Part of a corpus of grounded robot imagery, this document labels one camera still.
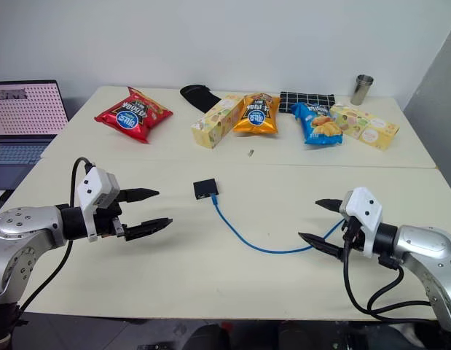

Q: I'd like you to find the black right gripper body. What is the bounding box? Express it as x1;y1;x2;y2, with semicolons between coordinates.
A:
340;216;366;253

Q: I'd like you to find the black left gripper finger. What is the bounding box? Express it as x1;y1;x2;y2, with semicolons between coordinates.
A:
124;217;174;243
117;187;161;204

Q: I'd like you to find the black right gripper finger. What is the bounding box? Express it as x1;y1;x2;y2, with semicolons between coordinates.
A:
297;231;346;261
314;198;345;220

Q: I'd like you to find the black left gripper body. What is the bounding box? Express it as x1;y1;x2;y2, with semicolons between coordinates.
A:
93;199;127;241

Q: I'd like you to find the small black adapter box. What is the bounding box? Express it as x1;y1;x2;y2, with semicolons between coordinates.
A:
192;178;221;201

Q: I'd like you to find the red chip bag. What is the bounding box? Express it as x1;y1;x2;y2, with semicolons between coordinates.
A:
93;86;174;144

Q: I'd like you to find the blue chip bag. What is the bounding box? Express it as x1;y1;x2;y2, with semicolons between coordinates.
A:
290;101;345;147

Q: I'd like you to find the yellow printed carton box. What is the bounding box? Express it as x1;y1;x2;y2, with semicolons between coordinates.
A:
190;93;245;150
329;103;401;152

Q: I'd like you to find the black white grid cloth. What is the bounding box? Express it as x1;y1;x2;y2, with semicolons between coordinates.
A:
278;90;337;114

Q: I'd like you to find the black fabric pouch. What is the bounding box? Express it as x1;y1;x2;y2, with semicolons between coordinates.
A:
179;84;223;114

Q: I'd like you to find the steel cup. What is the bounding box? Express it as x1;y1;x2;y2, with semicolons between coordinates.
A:
350;74;376;106

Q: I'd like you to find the orange chip bag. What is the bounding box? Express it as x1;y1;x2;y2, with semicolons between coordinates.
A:
232;93;281;136

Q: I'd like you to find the open laptop computer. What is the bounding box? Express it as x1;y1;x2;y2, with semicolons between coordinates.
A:
0;79;71;191

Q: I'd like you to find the dark robot torso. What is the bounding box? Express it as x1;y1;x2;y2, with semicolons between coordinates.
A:
0;301;30;350

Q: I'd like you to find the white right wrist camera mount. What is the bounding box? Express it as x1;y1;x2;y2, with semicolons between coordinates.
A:
338;187;384;255

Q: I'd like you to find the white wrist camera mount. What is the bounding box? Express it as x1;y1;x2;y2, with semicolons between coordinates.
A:
338;187;384;255
77;166;121;244

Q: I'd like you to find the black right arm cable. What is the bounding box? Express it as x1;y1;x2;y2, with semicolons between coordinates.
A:
342;218;436;322

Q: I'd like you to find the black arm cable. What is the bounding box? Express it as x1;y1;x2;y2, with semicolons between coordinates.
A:
17;156;95;314
342;218;436;322

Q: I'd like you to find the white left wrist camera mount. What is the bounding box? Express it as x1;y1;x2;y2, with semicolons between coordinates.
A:
77;166;121;244

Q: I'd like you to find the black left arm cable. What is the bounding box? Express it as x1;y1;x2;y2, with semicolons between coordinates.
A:
17;156;95;314

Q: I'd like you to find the blue cable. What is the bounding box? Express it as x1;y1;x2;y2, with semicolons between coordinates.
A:
210;193;347;254

